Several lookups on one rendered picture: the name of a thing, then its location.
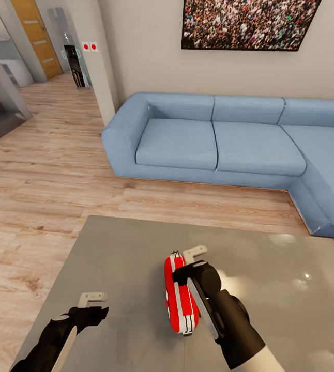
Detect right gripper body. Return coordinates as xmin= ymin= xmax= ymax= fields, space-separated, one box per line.
xmin=175 ymin=260 xmax=205 ymax=286

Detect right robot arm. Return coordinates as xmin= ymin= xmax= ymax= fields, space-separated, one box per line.
xmin=172 ymin=245 xmax=285 ymax=372

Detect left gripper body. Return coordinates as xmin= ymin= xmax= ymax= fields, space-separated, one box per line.
xmin=68 ymin=306 xmax=102 ymax=330

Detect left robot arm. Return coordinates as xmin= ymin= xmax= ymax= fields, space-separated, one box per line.
xmin=11 ymin=292 xmax=109 ymax=372

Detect radio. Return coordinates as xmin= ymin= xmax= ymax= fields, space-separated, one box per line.
xmin=164 ymin=251 xmax=201 ymax=336

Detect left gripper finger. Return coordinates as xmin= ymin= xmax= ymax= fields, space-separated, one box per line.
xmin=100 ymin=307 xmax=109 ymax=322

